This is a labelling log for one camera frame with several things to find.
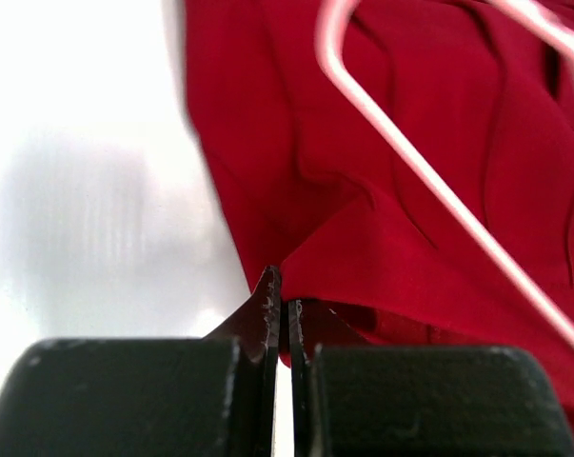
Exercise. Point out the red skirt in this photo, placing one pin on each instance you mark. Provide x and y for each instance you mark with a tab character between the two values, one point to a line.
308	185

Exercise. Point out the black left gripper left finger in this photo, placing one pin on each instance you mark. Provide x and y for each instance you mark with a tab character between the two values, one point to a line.
211	396

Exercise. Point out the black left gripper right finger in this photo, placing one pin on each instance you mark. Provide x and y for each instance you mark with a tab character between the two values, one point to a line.
351	398

